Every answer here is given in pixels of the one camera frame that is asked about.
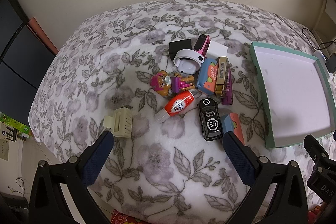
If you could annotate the pink dog toy figure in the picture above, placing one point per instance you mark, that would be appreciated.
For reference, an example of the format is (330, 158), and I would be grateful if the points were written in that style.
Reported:
(162, 83)

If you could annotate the purple rectangular box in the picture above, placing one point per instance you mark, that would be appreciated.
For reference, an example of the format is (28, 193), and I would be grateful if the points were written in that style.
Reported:
(228, 96)

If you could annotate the floral grey white blanket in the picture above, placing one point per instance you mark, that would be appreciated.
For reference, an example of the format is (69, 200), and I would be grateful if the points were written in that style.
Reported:
(165, 172)

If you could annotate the white charger cube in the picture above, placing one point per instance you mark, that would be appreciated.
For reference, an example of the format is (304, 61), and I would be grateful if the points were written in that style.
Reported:
(216, 50)

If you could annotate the pink black smart watch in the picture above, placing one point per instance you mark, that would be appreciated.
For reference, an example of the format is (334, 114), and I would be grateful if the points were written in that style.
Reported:
(202, 44)

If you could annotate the large blue orange toy box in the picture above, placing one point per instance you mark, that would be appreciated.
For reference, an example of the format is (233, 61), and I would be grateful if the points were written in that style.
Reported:
(207, 76)

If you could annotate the cream hair claw clip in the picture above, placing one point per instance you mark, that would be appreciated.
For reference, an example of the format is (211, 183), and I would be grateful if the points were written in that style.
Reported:
(119, 123)

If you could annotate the teal white tray box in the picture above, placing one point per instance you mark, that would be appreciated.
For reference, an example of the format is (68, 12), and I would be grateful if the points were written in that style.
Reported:
(296, 94)

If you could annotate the black power adapter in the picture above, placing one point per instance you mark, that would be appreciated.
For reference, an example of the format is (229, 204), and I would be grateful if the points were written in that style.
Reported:
(176, 46)

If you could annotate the black toy car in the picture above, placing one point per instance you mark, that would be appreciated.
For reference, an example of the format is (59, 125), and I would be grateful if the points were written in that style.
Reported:
(210, 120)

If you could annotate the small blue orange eraser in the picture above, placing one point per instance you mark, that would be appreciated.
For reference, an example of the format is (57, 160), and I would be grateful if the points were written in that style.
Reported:
(231, 122)

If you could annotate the red white glue bottle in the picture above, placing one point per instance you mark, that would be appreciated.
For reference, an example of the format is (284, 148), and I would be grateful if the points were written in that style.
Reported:
(174, 106)

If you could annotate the white round strap device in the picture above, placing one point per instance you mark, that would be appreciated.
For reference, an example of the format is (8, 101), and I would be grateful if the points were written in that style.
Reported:
(188, 61)

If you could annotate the salmon pink board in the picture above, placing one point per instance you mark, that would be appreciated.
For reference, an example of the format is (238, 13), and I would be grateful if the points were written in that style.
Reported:
(42, 35)

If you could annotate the dark cabinet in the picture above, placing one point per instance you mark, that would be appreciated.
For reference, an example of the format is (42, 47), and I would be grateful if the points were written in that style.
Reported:
(24, 61)

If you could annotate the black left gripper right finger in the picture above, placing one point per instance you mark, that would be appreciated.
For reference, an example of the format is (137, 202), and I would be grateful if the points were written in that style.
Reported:
(288, 203)

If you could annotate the gold black patterned box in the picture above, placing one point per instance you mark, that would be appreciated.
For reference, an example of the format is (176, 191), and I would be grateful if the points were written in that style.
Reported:
(222, 76)

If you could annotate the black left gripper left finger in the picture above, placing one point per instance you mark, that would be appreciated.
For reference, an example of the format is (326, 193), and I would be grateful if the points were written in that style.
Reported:
(47, 201)

